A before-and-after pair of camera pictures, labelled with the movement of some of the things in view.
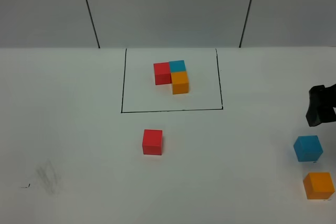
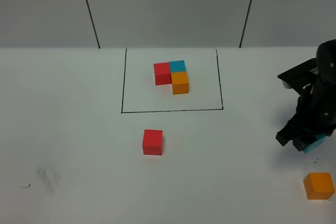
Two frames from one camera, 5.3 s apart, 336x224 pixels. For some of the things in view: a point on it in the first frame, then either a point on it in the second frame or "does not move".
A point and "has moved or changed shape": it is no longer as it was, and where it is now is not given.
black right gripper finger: x=322 y=100 → x=315 y=113
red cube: x=152 y=142 does not move
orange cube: x=318 y=185 does not move
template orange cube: x=180 y=83 does not move
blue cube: x=307 y=148 has moved or changed shape
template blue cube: x=178 y=65 does not move
